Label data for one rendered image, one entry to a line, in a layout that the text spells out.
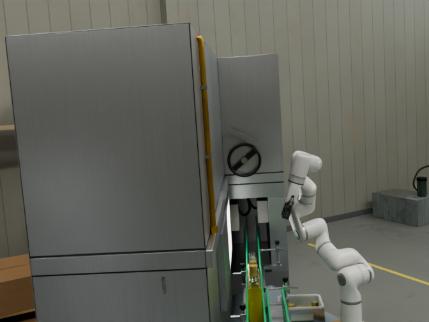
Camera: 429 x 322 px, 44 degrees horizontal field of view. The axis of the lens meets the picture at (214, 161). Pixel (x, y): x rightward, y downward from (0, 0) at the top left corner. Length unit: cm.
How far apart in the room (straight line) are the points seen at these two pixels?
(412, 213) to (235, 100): 467
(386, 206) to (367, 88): 175
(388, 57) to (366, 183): 193
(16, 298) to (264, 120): 282
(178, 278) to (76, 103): 67
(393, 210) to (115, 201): 630
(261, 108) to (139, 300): 179
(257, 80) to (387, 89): 525
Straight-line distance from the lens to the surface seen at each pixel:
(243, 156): 332
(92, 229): 181
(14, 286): 500
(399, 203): 769
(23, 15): 593
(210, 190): 193
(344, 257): 255
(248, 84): 331
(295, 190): 238
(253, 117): 331
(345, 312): 255
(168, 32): 171
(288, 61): 722
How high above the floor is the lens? 189
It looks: 7 degrees down
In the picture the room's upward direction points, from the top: 4 degrees counter-clockwise
